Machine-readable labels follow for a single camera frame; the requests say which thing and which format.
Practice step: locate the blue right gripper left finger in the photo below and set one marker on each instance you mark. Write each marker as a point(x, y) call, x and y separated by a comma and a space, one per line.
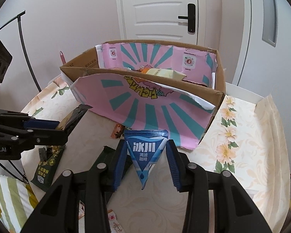
point(119, 161)

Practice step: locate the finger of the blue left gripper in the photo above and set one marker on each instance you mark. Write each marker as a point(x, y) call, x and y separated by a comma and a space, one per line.
point(41, 123)

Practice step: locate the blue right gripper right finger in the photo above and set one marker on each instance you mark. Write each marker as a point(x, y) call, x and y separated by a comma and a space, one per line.
point(176, 165)

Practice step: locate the blue triangular coffee packet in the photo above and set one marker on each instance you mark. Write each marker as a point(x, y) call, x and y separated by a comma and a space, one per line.
point(145, 148)

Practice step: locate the dark green snack packet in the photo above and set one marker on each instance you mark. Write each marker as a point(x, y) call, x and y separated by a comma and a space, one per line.
point(106, 157)

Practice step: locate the green yellow cracker packet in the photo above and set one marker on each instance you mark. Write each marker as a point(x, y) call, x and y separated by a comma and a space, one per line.
point(49, 158)

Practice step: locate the orange small snack packet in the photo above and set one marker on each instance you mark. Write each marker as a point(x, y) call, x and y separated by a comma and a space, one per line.
point(118, 131)

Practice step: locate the white red snack sachet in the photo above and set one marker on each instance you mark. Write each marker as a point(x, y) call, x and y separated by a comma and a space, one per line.
point(114, 227)

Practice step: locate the striped green bedding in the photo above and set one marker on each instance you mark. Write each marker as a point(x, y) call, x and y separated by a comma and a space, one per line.
point(17, 202)

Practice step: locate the pink stick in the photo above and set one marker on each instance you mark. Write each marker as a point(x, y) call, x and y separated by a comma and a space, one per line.
point(62, 58)

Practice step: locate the cardboard box with pink lining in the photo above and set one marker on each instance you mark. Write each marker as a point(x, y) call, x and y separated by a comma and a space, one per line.
point(105, 78)

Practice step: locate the pale yellow snack packet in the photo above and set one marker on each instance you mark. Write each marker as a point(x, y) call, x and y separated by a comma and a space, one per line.
point(166, 73)

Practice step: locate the white door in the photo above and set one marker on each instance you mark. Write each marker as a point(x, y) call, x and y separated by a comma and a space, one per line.
point(158, 19)

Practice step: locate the black door handle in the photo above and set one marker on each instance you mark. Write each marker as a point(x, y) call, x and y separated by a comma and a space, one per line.
point(191, 17)

